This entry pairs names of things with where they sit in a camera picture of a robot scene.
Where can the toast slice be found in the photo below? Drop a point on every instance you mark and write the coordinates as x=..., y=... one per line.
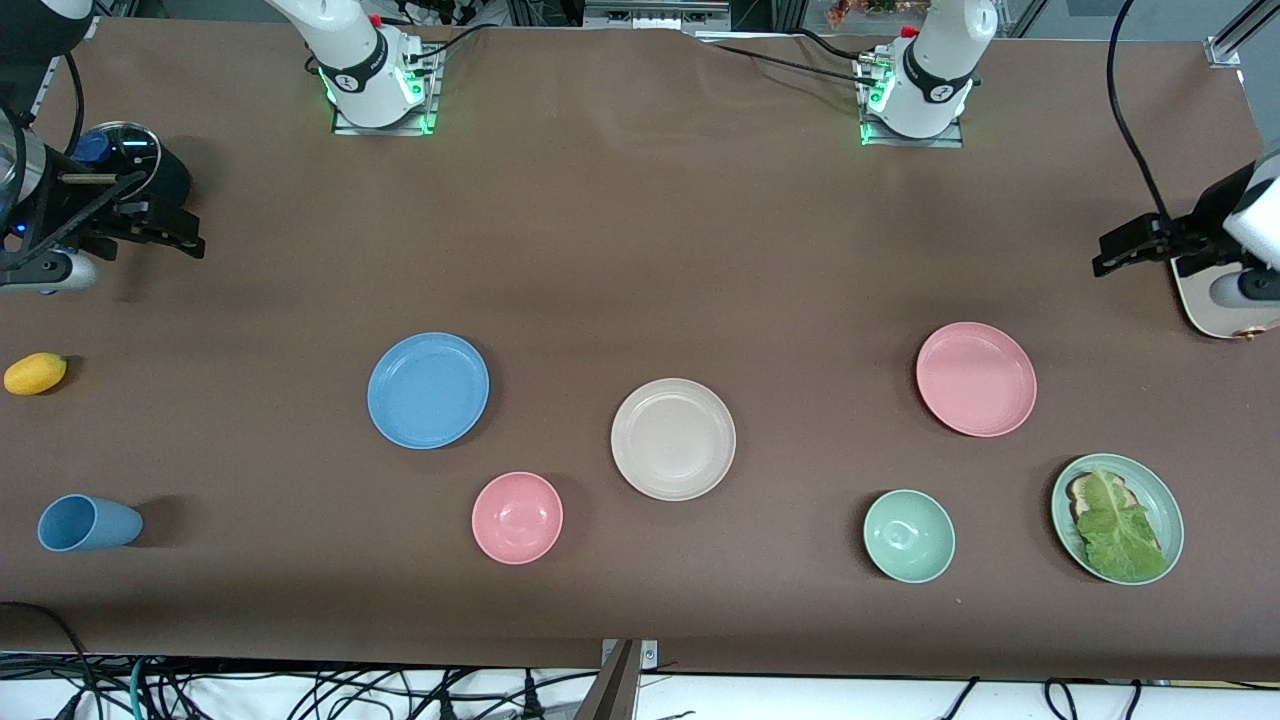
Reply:
x=1080, y=492

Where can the brown table cover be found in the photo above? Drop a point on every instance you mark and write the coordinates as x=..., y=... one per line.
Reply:
x=800, y=250

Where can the aluminium side rail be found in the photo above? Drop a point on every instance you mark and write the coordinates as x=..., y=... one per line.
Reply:
x=45, y=90

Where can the green lettuce leaf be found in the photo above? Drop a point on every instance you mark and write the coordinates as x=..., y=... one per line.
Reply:
x=1120, y=530

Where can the blue cup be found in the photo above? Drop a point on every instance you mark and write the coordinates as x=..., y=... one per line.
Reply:
x=95, y=525

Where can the beige plate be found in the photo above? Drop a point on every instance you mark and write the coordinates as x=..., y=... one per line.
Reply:
x=673, y=440

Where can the yellow lemon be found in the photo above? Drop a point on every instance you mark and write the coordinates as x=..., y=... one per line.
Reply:
x=35, y=374

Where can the aluminium frame bar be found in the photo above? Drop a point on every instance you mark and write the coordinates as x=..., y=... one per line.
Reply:
x=655, y=12

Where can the pink bowl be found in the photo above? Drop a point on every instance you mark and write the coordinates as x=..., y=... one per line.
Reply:
x=517, y=518

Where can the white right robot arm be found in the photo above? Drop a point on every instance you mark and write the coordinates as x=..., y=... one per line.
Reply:
x=360, y=60

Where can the glass pot lid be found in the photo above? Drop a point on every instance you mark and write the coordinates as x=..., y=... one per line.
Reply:
x=125, y=150

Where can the pink plate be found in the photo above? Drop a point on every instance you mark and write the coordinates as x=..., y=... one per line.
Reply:
x=976, y=380

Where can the orange green background object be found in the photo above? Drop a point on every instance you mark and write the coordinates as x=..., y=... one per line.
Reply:
x=870, y=10

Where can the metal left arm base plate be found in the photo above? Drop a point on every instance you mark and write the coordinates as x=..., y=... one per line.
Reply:
x=950, y=140

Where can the dark camera post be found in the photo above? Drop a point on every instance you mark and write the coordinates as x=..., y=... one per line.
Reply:
x=615, y=690

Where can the beige toaster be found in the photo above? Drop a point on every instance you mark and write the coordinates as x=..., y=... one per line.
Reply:
x=1200, y=310

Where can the aluminium corner rail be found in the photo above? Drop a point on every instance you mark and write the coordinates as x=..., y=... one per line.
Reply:
x=1235, y=40

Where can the blue plate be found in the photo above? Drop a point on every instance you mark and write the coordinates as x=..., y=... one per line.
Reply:
x=428, y=390

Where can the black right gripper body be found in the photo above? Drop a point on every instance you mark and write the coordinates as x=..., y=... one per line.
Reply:
x=78, y=208

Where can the green bowl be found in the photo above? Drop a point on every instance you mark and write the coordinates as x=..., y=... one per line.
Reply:
x=909, y=536

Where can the green plate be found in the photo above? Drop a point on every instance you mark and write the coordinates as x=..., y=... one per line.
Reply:
x=1165, y=510

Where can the grey metal bracket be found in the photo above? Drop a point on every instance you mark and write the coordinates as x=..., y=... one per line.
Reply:
x=650, y=655

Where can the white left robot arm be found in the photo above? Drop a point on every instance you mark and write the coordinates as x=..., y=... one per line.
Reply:
x=935, y=70

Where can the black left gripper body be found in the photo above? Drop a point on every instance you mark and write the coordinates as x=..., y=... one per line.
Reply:
x=1207, y=221

